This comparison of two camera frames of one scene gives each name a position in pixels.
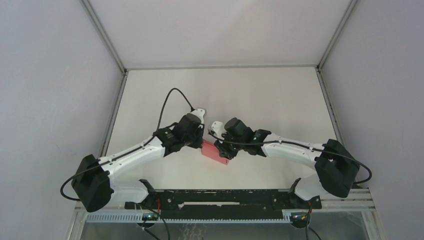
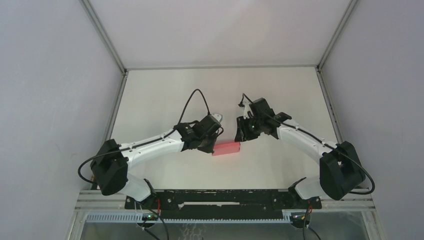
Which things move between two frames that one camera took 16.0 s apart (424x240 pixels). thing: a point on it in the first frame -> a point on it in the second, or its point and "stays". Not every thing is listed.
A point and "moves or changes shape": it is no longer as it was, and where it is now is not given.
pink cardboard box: [211, 151] moves or changes shape
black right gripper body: [229, 150] -> [249, 128]
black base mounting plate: [226, 204] stays
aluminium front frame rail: [351, 201] stays
